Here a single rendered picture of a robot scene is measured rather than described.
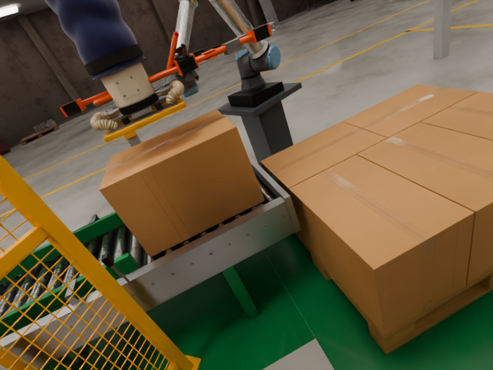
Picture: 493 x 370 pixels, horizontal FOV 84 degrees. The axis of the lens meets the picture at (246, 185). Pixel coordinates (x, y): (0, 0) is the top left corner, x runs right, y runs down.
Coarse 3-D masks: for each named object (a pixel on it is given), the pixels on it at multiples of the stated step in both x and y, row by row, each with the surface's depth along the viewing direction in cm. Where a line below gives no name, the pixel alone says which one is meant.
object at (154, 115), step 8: (160, 104) 110; (168, 104) 114; (176, 104) 110; (184, 104) 109; (152, 112) 111; (160, 112) 108; (168, 112) 108; (128, 120) 109; (136, 120) 108; (144, 120) 107; (152, 120) 108; (120, 128) 106; (128, 128) 106; (136, 128) 107; (112, 136) 105; (120, 136) 106
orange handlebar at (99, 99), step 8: (240, 40) 117; (248, 40) 118; (216, 48) 119; (224, 48) 116; (200, 56) 115; (208, 56) 115; (216, 56) 116; (160, 72) 116; (168, 72) 113; (176, 72) 115; (152, 80) 112; (96, 96) 132; (104, 96) 110; (96, 104) 110
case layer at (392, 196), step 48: (432, 96) 163; (480, 96) 146; (336, 144) 156; (384, 144) 139; (432, 144) 126; (480, 144) 116; (288, 192) 140; (336, 192) 121; (384, 192) 111; (432, 192) 103; (480, 192) 96; (336, 240) 105; (384, 240) 93; (432, 240) 89; (480, 240) 99; (384, 288) 92; (432, 288) 102
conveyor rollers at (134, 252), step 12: (264, 192) 139; (240, 216) 131; (120, 228) 159; (96, 240) 161; (108, 240) 155; (120, 240) 149; (132, 240) 145; (108, 252) 147; (120, 252) 141; (132, 252) 136; (168, 252) 126; (48, 264) 155; (60, 264) 150; (36, 276) 154; (48, 276) 150; (72, 276) 139; (0, 288) 152; (24, 288) 144; (36, 288) 139; (0, 300) 148; (12, 300) 144; (24, 300) 139; (0, 312) 134
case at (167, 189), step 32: (192, 128) 132; (224, 128) 116; (128, 160) 125; (160, 160) 111; (192, 160) 114; (224, 160) 118; (128, 192) 111; (160, 192) 115; (192, 192) 120; (224, 192) 125; (256, 192) 130; (128, 224) 117; (160, 224) 122; (192, 224) 127
